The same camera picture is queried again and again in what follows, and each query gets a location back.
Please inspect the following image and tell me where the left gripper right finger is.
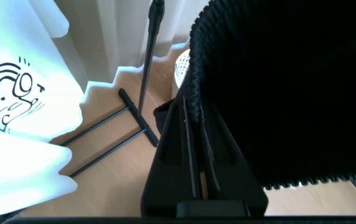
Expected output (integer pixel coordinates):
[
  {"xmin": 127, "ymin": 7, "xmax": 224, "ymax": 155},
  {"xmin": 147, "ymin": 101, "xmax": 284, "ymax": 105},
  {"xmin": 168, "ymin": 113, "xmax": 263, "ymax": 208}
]
[{"xmin": 199, "ymin": 104, "xmax": 269, "ymax": 218}]

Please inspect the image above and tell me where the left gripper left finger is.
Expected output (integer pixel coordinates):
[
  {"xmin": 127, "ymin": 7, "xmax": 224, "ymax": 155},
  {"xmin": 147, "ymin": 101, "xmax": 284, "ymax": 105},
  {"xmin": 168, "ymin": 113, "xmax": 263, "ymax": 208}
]
[{"xmin": 140, "ymin": 96, "xmax": 202, "ymax": 218}]

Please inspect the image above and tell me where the black garment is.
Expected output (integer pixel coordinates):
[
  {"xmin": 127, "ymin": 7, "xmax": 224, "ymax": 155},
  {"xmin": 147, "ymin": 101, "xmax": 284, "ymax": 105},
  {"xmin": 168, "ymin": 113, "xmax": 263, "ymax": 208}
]
[{"xmin": 152, "ymin": 0, "xmax": 356, "ymax": 191}]

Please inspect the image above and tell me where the white printed T-shirt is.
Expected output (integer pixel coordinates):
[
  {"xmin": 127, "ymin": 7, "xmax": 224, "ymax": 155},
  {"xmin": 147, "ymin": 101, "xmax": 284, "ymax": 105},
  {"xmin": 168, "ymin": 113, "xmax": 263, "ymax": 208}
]
[{"xmin": 0, "ymin": 0, "xmax": 85, "ymax": 220}]

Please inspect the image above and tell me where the white laundry basket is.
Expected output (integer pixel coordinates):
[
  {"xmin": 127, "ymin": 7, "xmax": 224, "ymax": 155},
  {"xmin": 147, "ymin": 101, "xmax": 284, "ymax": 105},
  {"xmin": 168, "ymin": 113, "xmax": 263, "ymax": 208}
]
[{"xmin": 172, "ymin": 48, "xmax": 192, "ymax": 91}]

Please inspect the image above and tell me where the black clothes rack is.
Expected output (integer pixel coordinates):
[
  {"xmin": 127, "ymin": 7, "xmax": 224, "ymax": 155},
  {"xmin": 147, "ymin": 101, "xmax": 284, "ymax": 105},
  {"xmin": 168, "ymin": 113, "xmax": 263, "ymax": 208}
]
[{"xmin": 59, "ymin": 0, "xmax": 166, "ymax": 179}]

